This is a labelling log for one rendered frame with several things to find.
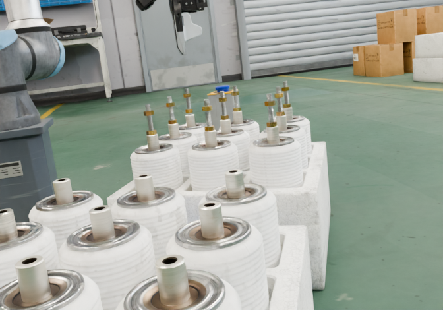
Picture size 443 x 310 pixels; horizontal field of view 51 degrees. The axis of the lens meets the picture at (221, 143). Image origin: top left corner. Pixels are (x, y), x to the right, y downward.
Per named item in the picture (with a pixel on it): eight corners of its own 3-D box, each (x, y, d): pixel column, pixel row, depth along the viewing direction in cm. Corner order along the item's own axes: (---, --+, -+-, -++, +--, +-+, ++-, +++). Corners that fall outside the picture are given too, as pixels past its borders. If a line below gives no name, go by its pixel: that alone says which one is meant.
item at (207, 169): (206, 226, 97) (195, 142, 94) (250, 225, 95) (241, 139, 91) (191, 245, 88) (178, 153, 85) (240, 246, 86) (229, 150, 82)
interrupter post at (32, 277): (14, 306, 37) (6, 268, 36) (33, 290, 39) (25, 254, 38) (41, 307, 36) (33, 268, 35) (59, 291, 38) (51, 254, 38)
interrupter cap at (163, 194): (107, 212, 57) (105, 206, 57) (131, 192, 64) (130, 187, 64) (164, 210, 55) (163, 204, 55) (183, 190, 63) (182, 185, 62)
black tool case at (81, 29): (48, 39, 534) (46, 30, 532) (85, 35, 548) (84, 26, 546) (48, 37, 503) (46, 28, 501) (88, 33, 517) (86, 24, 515)
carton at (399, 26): (417, 40, 442) (416, 8, 436) (395, 43, 437) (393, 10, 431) (398, 41, 471) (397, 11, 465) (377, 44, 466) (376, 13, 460)
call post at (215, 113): (219, 205, 131) (206, 95, 125) (225, 196, 138) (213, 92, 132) (244, 204, 129) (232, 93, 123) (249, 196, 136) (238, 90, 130)
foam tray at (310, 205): (120, 285, 91) (105, 198, 87) (184, 213, 128) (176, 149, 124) (324, 291, 80) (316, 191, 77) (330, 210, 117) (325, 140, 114)
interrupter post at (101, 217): (88, 243, 48) (83, 213, 47) (99, 233, 50) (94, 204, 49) (110, 243, 47) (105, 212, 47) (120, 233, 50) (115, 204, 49)
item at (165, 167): (198, 234, 93) (187, 147, 90) (155, 250, 88) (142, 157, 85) (175, 223, 101) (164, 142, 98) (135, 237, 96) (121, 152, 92)
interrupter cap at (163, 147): (180, 148, 90) (180, 145, 90) (145, 157, 86) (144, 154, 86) (162, 144, 96) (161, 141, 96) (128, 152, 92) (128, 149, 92)
